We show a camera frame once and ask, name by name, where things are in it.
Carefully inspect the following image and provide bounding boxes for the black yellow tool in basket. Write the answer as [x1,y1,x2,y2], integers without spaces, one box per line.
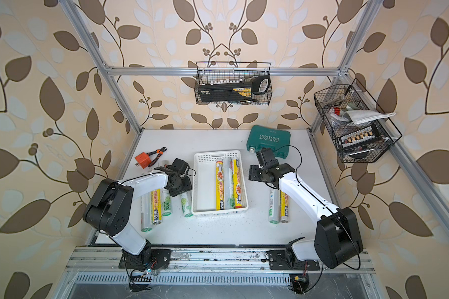
[195,75,273,105]

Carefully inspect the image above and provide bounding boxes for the black wire basket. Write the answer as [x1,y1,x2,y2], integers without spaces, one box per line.
[314,78,402,163]
[194,61,273,105]

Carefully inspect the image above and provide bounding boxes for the drill bit set box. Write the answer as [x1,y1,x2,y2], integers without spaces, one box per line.
[339,125,382,149]

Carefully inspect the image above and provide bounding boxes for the orange black cutting pliers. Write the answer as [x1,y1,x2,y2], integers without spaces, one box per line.
[147,147,167,168]

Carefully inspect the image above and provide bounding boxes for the yellow wrap roll left group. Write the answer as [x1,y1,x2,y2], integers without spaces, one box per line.
[150,189,162,225]

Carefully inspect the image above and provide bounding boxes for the right black wire basket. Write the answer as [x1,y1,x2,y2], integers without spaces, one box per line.
[314,78,402,163]

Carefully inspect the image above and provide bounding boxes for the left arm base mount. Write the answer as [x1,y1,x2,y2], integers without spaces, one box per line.
[118,249,172,270]

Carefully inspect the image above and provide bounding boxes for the yellow wrap roll with salmon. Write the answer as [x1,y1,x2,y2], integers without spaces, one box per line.
[231,158,243,209]

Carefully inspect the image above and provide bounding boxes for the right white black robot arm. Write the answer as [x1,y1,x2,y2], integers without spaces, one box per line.
[249,148,364,269]

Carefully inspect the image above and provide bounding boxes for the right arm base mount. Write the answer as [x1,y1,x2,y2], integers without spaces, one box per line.
[266,250,321,271]

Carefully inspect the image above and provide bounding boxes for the green white wrap roll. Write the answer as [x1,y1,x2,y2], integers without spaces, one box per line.
[161,189,172,217]
[180,191,193,218]
[223,157,234,209]

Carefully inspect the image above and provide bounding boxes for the back black wire basket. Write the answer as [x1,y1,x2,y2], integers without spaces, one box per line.
[194,61,273,105]

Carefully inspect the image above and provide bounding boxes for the white paper in basket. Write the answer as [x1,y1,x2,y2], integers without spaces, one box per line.
[344,110,396,125]

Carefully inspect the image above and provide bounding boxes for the aluminium front rail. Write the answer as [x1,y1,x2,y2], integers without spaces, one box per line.
[65,247,375,274]

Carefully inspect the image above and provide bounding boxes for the silver green wrap roll right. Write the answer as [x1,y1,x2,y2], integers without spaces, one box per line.
[268,189,280,224]

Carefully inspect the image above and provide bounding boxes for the green plastic tool case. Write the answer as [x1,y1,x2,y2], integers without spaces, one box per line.
[246,125,291,159]

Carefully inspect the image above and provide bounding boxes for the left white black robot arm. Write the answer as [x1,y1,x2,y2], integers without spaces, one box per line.
[82,158,192,257]

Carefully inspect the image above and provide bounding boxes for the white perforated plastic basket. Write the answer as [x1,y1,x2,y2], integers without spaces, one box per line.
[192,150,249,216]

